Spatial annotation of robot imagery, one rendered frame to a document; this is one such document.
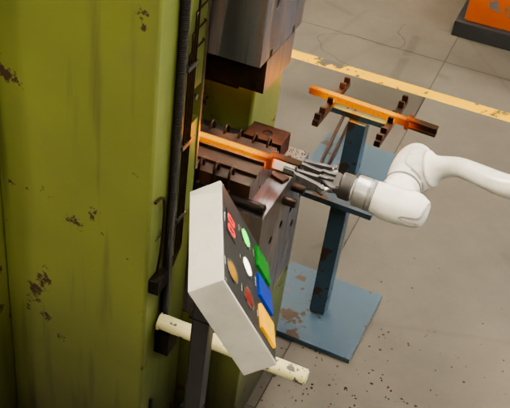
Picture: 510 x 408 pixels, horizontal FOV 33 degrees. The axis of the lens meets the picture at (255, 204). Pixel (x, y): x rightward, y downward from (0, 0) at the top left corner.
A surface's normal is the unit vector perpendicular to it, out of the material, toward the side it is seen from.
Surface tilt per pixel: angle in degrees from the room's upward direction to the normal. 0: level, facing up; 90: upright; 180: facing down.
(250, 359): 90
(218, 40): 90
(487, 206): 0
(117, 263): 90
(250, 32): 90
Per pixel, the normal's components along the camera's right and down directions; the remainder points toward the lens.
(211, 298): 0.04, 0.61
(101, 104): -0.38, 0.52
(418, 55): 0.11, -0.79
